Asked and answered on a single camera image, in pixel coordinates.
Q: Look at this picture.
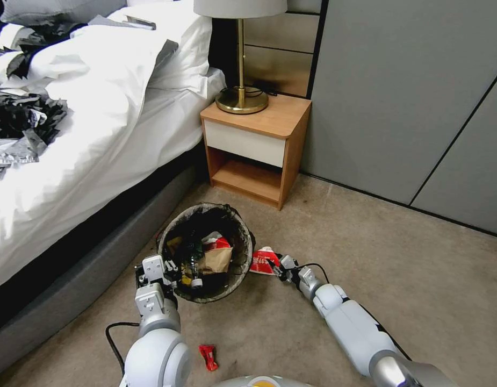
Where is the small red snack wrapper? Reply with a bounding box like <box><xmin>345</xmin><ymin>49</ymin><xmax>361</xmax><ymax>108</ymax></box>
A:
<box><xmin>198</xmin><ymin>344</ymin><xmax>219</xmax><ymax>371</ymax></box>

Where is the white nightstand drawer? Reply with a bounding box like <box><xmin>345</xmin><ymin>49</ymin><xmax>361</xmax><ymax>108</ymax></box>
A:
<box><xmin>203</xmin><ymin>119</ymin><xmax>289</xmax><ymax>168</ymax></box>

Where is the brown padded headboard panel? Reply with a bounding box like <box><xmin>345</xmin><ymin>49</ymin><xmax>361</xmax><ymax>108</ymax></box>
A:
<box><xmin>210</xmin><ymin>0</ymin><xmax>329</xmax><ymax>99</ymax></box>

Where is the grey pillow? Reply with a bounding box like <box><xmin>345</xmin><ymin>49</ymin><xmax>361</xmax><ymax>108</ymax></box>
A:
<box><xmin>0</xmin><ymin>0</ymin><xmax>129</xmax><ymax>26</ymax></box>

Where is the red white package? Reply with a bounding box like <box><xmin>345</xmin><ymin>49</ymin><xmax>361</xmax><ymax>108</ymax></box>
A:
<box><xmin>249</xmin><ymin>246</ymin><xmax>284</xmax><ymax>276</ymax></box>

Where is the black white patterned blanket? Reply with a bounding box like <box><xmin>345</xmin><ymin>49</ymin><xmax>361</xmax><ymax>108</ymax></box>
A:
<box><xmin>0</xmin><ymin>18</ymin><xmax>90</xmax><ymax>180</ymax></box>

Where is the dark grey bed frame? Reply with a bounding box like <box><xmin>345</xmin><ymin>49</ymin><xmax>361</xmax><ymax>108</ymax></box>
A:
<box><xmin>0</xmin><ymin>157</ymin><xmax>211</xmax><ymax>368</ymax></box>

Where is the white duvet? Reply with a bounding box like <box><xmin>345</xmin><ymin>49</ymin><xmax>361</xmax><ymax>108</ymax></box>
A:
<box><xmin>0</xmin><ymin>4</ymin><xmax>227</xmax><ymax>292</ymax></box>

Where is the clear plastic bottle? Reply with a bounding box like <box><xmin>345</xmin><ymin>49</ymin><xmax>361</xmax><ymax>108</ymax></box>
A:
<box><xmin>181</xmin><ymin>241</ymin><xmax>205</xmax><ymax>289</ymax></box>

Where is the round trash bin black liner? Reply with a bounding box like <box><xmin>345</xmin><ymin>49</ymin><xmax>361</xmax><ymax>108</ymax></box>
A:
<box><xmin>157</xmin><ymin>203</ymin><xmax>255</xmax><ymax>304</ymax></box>

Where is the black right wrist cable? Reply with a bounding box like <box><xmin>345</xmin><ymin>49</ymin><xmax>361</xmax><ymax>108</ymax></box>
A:
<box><xmin>297</xmin><ymin>262</ymin><xmax>332</xmax><ymax>285</ymax></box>

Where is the white robot front shell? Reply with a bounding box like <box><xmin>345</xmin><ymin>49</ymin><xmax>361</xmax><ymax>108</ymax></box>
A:
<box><xmin>207</xmin><ymin>374</ymin><xmax>291</xmax><ymax>387</ymax></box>

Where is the brass table lamp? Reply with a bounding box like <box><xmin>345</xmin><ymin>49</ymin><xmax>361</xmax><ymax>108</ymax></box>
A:
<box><xmin>193</xmin><ymin>0</ymin><xmax>289</xmax><ymax>115</ymax></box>

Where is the brown paper bag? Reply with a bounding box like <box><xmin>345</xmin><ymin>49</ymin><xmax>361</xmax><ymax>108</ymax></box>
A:
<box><xmin>201</xmin><ymin>238</ymin><xmax>234</xmax><ymax>276</ymax></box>

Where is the black lamp cable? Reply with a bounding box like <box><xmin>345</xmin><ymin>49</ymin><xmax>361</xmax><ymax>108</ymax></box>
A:
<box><xmin>224</xmin><ymin>80</ymin><xmax>279</xmax><ymax>98</ymax></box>

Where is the grey wardrobe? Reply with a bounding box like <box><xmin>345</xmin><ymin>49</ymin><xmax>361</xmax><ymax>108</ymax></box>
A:
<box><xmin>300</xmin><ymin>0</ymin><xmax>497</xmax><ymax>238</ymax></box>

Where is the wooden nightstand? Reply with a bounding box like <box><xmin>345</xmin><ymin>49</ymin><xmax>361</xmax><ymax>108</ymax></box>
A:
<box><xmin>200</xmin><ymin>93</ymin><xmax>313</xmax><ymax>212</ymax></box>

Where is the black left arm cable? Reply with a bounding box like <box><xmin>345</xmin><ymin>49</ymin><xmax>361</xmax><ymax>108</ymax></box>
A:
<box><xmin>105</xmin><ymin>321</ymin><xmax>141</xmax><ymax>378</ymax></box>

